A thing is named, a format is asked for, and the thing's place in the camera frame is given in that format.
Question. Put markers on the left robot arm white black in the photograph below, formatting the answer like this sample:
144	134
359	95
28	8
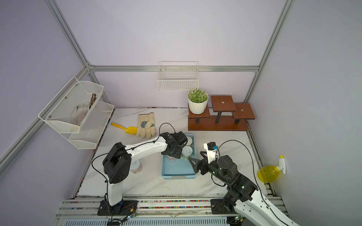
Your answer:
117	163

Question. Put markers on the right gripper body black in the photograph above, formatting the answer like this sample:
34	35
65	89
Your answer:
206	165

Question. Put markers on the white mesh two-tier rack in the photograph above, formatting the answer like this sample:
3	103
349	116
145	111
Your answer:
57	113

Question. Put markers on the light blue plastic basket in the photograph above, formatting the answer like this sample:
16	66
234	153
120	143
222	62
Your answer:
178	169

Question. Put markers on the white pot green succulent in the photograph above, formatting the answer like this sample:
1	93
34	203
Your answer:
197	101

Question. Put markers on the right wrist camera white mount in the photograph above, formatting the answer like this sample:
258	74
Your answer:
211	151

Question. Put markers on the beige work gloves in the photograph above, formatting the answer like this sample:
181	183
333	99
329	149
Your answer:
146	127

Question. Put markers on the aluminium front rail frame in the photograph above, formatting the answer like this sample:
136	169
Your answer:
151	211

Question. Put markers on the brown wooden tiered stand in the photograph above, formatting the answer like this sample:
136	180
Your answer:
229	115

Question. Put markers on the white lid can orange label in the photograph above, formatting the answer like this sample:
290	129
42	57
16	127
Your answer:
189	141

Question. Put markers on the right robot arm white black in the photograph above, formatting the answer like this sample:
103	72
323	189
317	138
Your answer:
242	193

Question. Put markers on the green label can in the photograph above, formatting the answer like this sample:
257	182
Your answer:
187	151

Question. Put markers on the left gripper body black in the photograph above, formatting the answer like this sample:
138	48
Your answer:
176	153

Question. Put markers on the white wire wall basket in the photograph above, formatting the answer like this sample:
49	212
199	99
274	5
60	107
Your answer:
178	75

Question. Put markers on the yellow spray bottle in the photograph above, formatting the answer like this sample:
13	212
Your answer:
268	174

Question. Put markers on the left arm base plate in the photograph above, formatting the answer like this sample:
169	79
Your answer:
124	208

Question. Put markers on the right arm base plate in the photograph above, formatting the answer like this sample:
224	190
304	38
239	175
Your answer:
219	206

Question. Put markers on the yellow plastic scoop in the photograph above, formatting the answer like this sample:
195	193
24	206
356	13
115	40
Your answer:
128	130

